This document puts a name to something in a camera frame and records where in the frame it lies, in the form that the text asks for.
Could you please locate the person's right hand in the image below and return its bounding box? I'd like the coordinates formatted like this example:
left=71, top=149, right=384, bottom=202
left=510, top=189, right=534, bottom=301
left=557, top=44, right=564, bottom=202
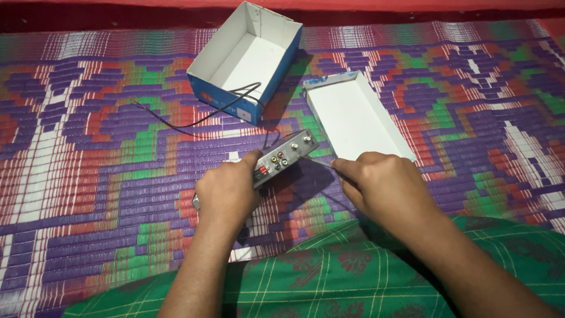
left=331, top=151, right=443, bottom=235

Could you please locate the person's left hand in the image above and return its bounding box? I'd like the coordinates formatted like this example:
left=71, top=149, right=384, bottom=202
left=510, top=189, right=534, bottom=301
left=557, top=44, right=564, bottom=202
left=195, top=149, right=265, bottom=227

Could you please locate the grey electronic receiver box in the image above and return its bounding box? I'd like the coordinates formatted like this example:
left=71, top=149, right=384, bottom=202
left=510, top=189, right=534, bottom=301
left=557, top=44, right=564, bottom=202
left=192, top=128, right=320, bottom=212

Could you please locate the thin metal screwdriver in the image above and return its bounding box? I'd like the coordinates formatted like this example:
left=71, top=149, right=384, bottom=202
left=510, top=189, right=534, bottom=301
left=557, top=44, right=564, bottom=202
left=301, top=155, right=336, bottom=170

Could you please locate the white cardboard box lid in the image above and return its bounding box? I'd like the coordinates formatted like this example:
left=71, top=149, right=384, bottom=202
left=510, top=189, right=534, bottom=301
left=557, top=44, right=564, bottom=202
left=303, top=70, right=417, bottom=163

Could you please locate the green checked cloth garment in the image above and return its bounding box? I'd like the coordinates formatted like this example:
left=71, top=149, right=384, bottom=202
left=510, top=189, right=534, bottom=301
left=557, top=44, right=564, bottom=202
left=62, top=216, right=565, bottom=318

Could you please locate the blue and white cardboard box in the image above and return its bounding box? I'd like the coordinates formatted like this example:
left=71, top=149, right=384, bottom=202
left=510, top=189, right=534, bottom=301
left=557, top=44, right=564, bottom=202
left=186, top=1, right=304, bottom=126

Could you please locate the colourful woven plastic mat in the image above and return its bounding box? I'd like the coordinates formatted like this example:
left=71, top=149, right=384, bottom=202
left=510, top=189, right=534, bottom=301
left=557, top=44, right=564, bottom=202
left=0, top=19, right=565, bottom=318

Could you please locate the red fabric sheet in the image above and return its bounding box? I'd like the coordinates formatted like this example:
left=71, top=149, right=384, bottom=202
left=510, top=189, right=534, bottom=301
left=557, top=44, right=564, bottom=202
left=0, top=0, right=565, bottom=42

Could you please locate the black cable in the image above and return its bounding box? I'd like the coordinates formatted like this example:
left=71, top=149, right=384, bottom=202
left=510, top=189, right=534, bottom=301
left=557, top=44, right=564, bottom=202
left=131, top=82, right=283, bottom=151

